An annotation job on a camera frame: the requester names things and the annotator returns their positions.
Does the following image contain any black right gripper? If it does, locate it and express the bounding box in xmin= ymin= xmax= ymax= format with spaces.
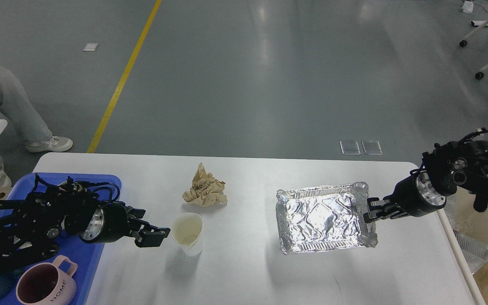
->
xmin=363 ymin=174 xmax=447 ymax=223

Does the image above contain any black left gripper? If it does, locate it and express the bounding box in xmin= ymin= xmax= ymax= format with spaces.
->
xmin=79 ymin=202 xmax=171 ymax=248

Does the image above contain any white paper cup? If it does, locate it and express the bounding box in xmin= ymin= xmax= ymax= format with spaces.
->
xmin=170 ymin=213 xmax=203 ymax=257

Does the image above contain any aluminium foil tray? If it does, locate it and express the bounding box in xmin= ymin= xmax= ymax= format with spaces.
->
xmin=276 ymin=182 xmax=378 ymax=255

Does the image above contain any brown paper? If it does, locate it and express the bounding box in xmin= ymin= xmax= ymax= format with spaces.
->
xmin=182 ymin=163 xmax=228 ymax=207

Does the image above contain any pink HOME mug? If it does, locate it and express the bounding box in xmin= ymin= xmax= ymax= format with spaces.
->
xmin=15 ymin=255 xmax=78 ymax=305

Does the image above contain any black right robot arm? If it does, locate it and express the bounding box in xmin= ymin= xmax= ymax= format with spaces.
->
xmin=363 ymin=128 xmax=488 ymax=223

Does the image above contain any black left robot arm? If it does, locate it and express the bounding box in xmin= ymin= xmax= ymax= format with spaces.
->
xmin=0 ymin=174 xmax=170 ymax=275

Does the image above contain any clear floor plate right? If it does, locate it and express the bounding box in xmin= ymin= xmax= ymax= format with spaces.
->
xmin=361 ymin=140 xmax=383 ymax=155

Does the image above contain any clear floor plate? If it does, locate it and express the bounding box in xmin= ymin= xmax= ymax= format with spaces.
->
xmin=361 ymin=140 xmax=383 ymax=155
xmin=339 ymin=140 xmax=361 ymax=155

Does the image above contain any clear floor plate left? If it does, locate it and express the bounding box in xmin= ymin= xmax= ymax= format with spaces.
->
xmin=339 ymin=140 xmax=361 ymax=155

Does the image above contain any foil tray in bin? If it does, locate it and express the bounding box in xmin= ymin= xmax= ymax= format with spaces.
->
xmin=453 ymin=230 xmax=488 ymax=274

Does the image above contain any person in black top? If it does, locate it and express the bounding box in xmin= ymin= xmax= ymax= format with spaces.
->
xmin=0 ymin=66 xmax=73 ymax=187

